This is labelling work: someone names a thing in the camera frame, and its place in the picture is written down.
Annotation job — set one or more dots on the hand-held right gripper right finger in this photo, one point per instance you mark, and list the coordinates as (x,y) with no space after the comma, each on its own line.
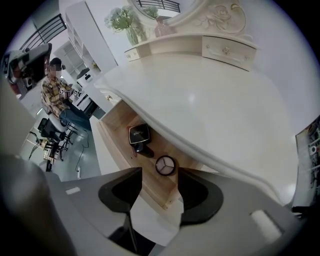
(225,230)

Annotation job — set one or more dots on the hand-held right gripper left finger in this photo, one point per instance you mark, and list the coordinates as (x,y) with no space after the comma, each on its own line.
(85,205)

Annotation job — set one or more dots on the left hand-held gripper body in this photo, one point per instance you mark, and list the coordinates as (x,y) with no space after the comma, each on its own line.
(17,62)

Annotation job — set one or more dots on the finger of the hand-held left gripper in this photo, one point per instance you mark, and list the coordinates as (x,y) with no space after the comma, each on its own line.
(42,48)

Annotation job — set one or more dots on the table drawer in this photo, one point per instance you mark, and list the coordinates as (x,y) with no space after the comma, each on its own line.
(117,140)

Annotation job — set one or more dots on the small dark round object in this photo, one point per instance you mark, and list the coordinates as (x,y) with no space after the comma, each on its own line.
(165,165)

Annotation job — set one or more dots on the black square compact case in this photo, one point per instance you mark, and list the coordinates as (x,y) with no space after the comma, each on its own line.
(139,133)

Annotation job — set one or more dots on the white dressing table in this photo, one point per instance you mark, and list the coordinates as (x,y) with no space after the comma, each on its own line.
(200,100)

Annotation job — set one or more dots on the black metal railing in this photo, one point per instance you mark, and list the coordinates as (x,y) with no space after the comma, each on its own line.
(45,30)

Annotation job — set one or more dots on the white power strip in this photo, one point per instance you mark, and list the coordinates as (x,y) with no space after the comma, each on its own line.
(79,172)

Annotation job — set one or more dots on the white shelf unit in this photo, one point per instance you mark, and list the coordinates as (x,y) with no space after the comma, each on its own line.
(85,42)

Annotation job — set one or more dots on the glass vase with white flowers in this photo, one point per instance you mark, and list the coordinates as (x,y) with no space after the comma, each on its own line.
(125,22)

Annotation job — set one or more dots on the pink glass bottle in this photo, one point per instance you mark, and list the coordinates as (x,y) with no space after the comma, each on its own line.
(162,28)

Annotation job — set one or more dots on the oval white-framed mirror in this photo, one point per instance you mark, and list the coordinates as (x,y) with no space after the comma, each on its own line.
(220,17)

